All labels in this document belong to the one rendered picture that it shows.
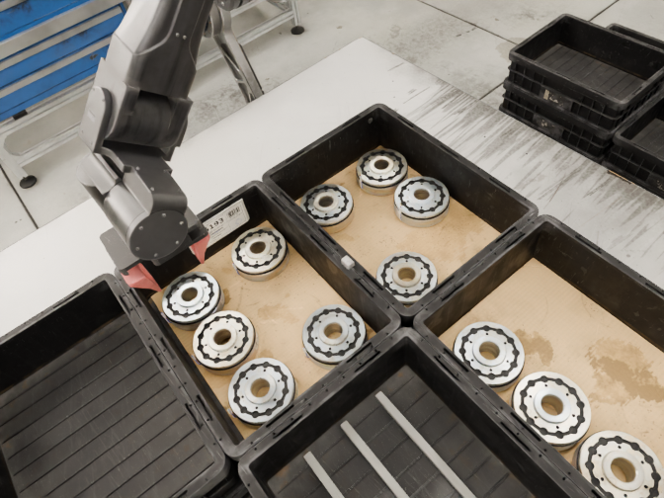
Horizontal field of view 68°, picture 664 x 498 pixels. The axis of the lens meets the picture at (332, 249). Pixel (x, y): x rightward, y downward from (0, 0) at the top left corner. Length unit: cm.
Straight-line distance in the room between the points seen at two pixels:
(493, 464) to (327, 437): 23
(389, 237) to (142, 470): 55
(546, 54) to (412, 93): 69
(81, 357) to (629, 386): 87
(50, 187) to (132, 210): 226
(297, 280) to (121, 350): 33
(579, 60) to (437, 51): 106
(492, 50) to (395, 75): 143
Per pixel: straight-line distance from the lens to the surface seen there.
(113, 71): 50
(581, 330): 88
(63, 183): 270
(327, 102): 144
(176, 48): 48
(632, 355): 89
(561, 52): 201
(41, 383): 99
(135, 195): 48
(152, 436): 86
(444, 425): 78
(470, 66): 277
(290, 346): 84
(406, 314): 73
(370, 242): 93
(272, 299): 89
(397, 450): 77
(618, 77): 194
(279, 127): 139
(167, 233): 48
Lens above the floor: 158
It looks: 54 degrees down
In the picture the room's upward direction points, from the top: 11 degrees counter-clockwise
